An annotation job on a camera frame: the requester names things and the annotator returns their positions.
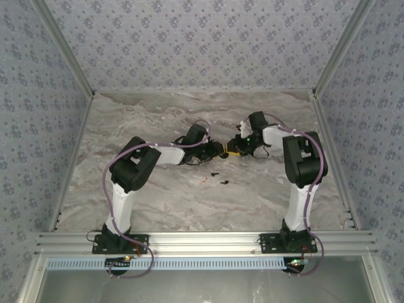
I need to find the grey metal panel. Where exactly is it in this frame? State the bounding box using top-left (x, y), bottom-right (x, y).
top-left (40, 270), bottom-right (373, 303)

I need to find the aluminium table side rail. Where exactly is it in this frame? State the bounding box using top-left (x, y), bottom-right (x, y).
top-left (47, 91), bottom-right (96, 234)
top-left (311, 90), bottom-right (361, 230)

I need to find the aluminium frame beam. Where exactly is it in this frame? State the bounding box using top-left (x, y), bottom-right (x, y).
top-left (34, 231), bottom-right (379, 256)

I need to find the pale blue slotted cable duct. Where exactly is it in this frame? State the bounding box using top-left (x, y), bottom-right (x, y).
top-left (46, 256), bottom-right (293, 271)

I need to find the aluminium frame post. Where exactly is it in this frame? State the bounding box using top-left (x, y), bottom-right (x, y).
top-left (311, 0), bottom-right (377, 97)
top-left (31, 0), bottom-right (96, 97)

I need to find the black bracket with circuit board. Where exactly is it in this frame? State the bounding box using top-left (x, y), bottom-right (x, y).
top-left (105, 256), bottom-right (132, 279)
top-left (283, 257), bottom-right (306, 275)

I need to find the short aluminium frame leg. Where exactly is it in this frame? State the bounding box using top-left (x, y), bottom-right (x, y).
top-left (17, 254), bottom-right (48, 303)
top-left (361, 254), bottom-right (395, 303)

